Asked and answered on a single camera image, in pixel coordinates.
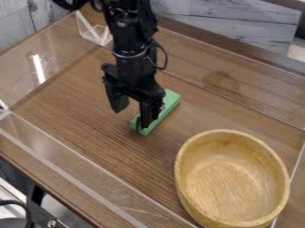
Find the clear acrylic corner bracket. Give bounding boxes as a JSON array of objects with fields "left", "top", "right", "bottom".
[{"left": 75, "top": 11, "right": 112, "bottom": 46}]

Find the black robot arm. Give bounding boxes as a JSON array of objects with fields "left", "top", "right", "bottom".
[{"left": 51, "top": 0, "right": 166, "bottom": 129}]

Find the clear acrylic front wall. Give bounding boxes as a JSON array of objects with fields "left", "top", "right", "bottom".
[{"left": 0, "top": 110, "right": 197, "bottom": 228}]

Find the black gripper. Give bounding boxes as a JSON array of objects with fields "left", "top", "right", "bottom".
[{"left": 102, "top": 50, "right": 166, "bottom": 131}]

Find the black table leg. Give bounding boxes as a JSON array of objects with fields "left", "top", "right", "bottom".
[{"left": 29, "top": 185, "right": 45, "bottom": 205}]

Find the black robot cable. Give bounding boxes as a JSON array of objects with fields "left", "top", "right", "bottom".
[{"left": 144, "top": 39, "right": 168, "bottom": 71}]

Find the brown wooden bowl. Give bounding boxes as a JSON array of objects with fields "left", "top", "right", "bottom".
[{"left": 174, "top": 129, "right": 290, "bottom": 228}]

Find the black cable bottom left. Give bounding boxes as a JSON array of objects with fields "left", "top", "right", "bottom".
[{"left": 0, "top": 199, "right": 35, "bottom": 228}]

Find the green rectangular block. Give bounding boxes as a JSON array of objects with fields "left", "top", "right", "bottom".
[{"left": 130, "top": 89, "right": 180, "bottom": 135}]

